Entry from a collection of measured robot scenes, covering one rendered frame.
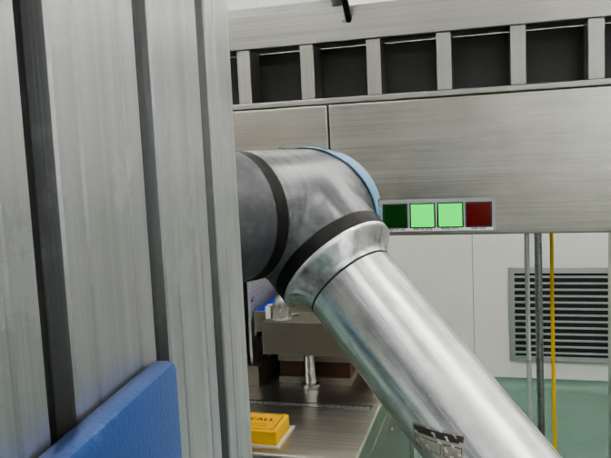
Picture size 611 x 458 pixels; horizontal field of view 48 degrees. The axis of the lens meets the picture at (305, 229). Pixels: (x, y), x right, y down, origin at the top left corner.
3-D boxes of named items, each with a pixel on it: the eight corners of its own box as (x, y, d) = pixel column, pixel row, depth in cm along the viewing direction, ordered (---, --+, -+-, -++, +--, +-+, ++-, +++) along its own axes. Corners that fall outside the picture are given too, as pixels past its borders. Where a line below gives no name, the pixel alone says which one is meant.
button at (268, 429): (232, 443, 102) (231, 428, 102) (247, 425, 109) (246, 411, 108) (276, 447, 100) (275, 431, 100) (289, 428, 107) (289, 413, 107)
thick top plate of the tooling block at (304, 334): (263, 353, 124) (261, 322, 123) (316, 305, 162) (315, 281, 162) (348, 356, 120) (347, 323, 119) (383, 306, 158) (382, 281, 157)
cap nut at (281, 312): (269, 320, 124) (267, 296, 124) (275, 315, 128) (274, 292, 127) (288, 321, 123) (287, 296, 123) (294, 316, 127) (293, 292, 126)
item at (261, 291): (248, 319, 129) (243, 222, 127) (285, 293, 152) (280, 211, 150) (251, 319, 129) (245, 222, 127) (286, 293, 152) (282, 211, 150)
